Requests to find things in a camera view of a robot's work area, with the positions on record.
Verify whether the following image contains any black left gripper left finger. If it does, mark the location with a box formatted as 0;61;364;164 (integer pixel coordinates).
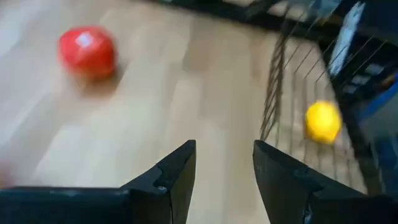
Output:
120;139;197;224

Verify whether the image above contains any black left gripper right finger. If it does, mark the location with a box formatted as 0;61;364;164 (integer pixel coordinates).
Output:
252;139;367;224

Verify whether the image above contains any yellow lemon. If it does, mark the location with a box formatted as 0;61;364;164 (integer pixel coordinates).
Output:
304;100;343;145

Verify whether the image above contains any red tomato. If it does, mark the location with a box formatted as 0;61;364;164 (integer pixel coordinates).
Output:
58;26;118;79

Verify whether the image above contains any white and green bag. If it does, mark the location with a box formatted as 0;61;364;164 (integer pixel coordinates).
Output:
328;1;366;77

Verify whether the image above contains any gold wire basket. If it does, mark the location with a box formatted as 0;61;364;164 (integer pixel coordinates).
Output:
259;18;389;194

